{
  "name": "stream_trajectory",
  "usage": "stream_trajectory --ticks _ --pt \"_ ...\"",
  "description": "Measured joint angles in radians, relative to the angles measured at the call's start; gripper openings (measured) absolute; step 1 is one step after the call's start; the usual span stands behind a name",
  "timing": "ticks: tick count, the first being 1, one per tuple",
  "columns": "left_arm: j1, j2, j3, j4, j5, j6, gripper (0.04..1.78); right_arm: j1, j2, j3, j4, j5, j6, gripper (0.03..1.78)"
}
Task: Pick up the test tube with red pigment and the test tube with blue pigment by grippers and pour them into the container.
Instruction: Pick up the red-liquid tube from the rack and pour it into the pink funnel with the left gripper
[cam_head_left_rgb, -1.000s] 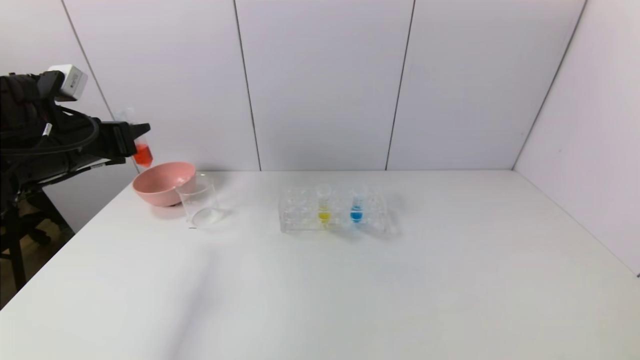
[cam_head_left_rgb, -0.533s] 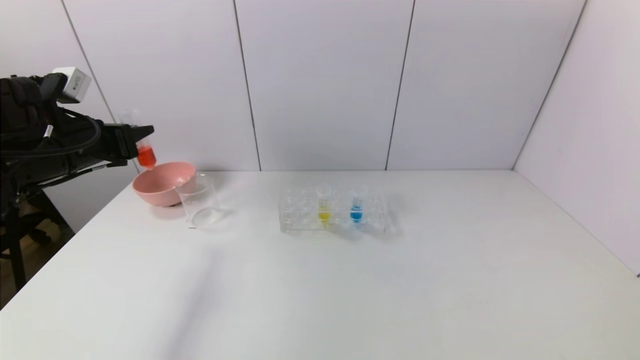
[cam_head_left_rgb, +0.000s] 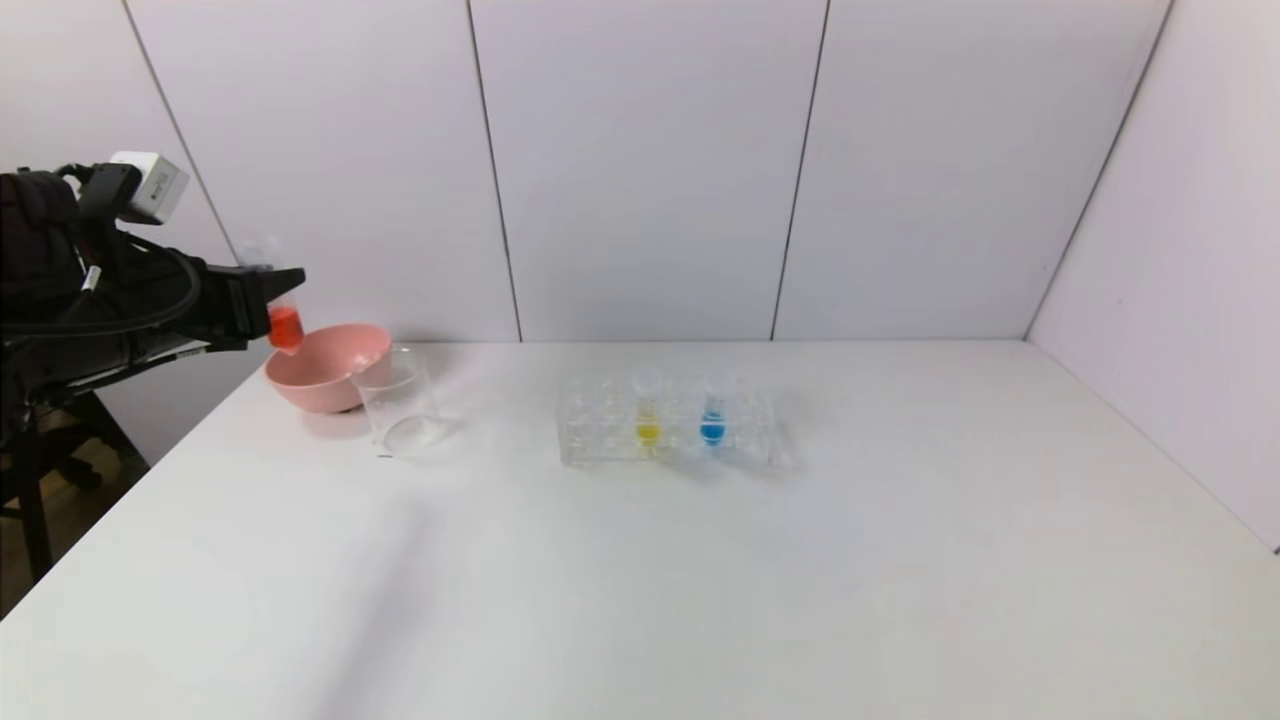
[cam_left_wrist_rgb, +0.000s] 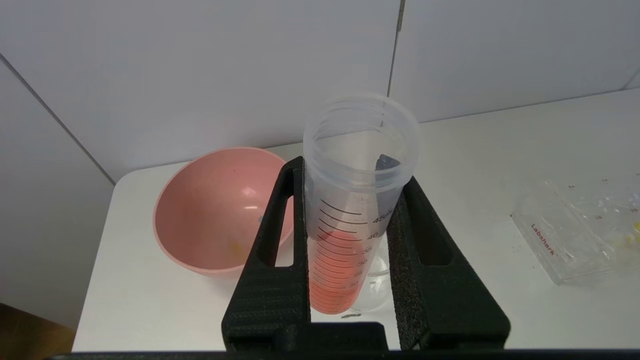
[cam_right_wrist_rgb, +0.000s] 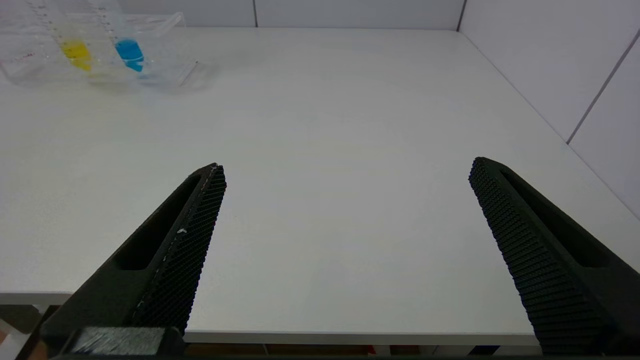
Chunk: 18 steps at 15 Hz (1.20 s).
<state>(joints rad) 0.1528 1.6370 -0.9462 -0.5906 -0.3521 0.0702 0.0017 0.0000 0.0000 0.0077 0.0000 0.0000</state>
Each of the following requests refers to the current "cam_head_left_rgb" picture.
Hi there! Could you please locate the clear glass beaker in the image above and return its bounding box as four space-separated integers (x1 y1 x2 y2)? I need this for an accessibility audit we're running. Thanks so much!
351 346 449 459

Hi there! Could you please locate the black chair frame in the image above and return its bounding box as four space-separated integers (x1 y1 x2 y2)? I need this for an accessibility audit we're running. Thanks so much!
0 385 151 588

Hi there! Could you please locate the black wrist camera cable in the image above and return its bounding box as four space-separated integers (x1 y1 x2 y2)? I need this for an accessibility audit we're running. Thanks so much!
0 234 204 340

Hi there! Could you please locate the yellow pigment test tube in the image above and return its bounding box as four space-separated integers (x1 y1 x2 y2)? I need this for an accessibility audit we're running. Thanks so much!
632 367 665 449

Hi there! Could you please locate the red pigment test tube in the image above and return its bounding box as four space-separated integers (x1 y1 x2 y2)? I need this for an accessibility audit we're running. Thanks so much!
238 238 306 357

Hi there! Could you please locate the pink plastic bowl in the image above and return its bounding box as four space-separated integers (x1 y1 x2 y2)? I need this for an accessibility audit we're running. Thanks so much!
264 322 395 415

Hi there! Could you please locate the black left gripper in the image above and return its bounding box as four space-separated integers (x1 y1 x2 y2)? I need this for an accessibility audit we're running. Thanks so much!
124 248 306 352

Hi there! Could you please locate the blue pigment test tube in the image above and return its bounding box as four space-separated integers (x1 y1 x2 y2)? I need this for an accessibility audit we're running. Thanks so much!
698 367 734 447

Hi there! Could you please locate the clear acrylic test tube rack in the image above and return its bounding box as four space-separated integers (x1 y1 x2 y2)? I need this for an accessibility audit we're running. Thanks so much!
557 370 798 470

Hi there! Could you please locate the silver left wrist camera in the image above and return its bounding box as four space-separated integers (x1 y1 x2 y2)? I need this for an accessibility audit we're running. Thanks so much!
106 151 191 226

